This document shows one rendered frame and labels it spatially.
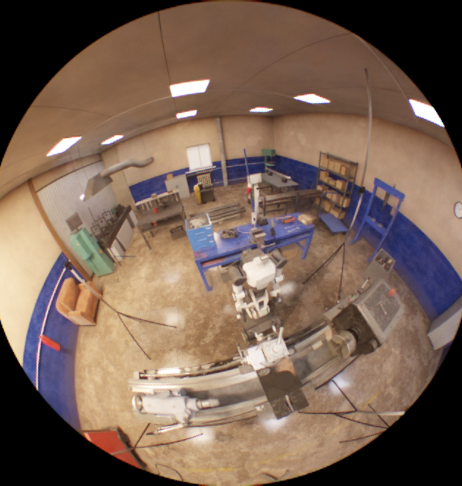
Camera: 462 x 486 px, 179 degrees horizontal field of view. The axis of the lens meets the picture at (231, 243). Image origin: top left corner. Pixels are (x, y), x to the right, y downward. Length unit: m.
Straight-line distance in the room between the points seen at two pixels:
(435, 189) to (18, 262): 8.17
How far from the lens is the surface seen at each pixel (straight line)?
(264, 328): 2.24
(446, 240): 4.40
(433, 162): 4.29
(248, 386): 1.63
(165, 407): 1.38
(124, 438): 3.40
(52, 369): 4.17
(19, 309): 3.89
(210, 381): 1.55
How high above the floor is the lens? 2.34
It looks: 41 degrees down
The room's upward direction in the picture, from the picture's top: 7 degrees counter-clockwise
